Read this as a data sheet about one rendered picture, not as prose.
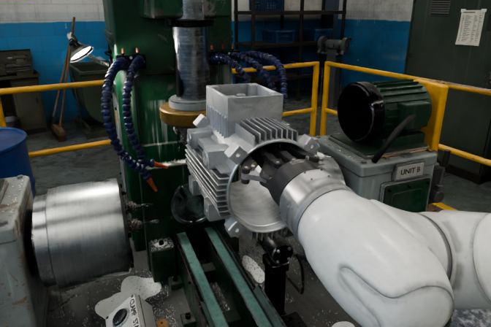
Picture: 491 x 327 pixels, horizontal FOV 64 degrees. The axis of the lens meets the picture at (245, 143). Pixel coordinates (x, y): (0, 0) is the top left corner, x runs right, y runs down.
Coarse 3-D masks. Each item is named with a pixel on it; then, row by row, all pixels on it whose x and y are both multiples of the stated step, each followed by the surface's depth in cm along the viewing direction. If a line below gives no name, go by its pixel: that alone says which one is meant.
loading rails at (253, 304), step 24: (216, 240) 118; (192, 264) 107; (216, 264) 115; (240, 264) 106; (192, 288) 100; (240, 288) 98; (192, 312) 104; (216, 312) 90; (240, 312) 98; (264, 312) 91
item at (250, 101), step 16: (208, 96) 72; (224, 96) 64; (240, 96) 70; (256, 96) 64; (272, 96) 66; (208, 112) 72; (224, 112) 65; (240, 112) 64; (256, 112) 65; (272, 112) 66; (224, 128) 65
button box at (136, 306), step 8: (136, 296) 72; (128, 304) 71; (136, 304) 70; (144, 304) 72; (112, 312) 72; (128, 312) 69; (136, 312) 68; (144, 312) 70; (152, 312) 73; (112, 320) 70; (128, 320) 68; (136, 320) 66; (144, 320) 67; (152, 320) 70
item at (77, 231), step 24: (48, 192) 94; (72, 192) 94; (96, 192) 95; (120, 192) 96; (48, 216) 88; (72, 216) 89; (96, 216) 91; (120, 216) 92; (48, 240) 86; (72, 240) 88; (96, 240) 90; (120, 240) 92; (48, 264) 88; (72, 264) 89; (96, 264) 91; (120, 264) 94
